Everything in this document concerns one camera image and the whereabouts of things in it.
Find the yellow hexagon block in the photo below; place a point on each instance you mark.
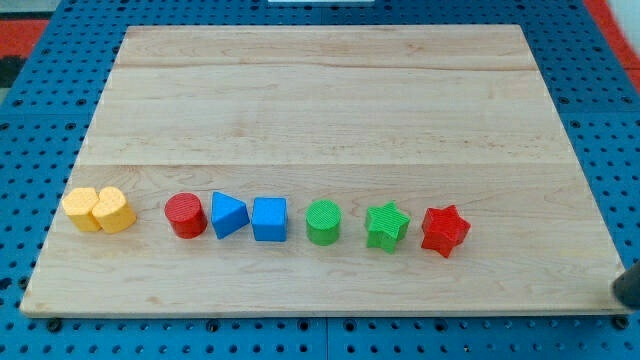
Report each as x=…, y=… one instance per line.
x=78, y=205

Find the yellow heart block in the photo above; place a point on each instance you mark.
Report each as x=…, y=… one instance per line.
x=113, y=211

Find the wooden board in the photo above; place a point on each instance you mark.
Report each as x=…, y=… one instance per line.
x=425, y=116

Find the green cylinder block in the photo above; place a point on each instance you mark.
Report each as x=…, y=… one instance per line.
x=323, y=221

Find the blue cube block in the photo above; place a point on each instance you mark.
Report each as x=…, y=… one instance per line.
x=269, y=219

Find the green star block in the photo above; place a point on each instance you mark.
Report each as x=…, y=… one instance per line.
x=385, y=225

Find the blue triangle block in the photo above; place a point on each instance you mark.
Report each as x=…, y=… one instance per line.
x=228, y=214

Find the red star block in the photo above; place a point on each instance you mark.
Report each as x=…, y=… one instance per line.
x=443, y=230

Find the red cylinder block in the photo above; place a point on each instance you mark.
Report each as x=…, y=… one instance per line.
x=185, y=215

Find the black robot pusher tip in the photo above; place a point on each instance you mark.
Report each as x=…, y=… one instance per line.
x=626, y=287

